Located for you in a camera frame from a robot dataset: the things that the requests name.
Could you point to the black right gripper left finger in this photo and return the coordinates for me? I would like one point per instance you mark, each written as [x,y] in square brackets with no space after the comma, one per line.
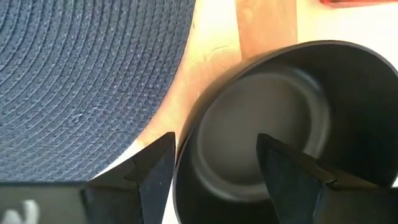
[149,186]

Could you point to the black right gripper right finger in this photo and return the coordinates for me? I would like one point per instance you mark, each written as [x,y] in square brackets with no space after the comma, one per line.
[289,186]

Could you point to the black round bowl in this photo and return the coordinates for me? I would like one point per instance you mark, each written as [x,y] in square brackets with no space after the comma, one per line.
[357,109]

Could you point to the dark woven round placemat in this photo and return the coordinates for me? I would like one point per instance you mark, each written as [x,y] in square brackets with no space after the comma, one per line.
[77,87]

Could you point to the red ribbed plastic cup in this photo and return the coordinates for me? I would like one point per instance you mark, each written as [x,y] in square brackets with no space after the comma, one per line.
[357,2]

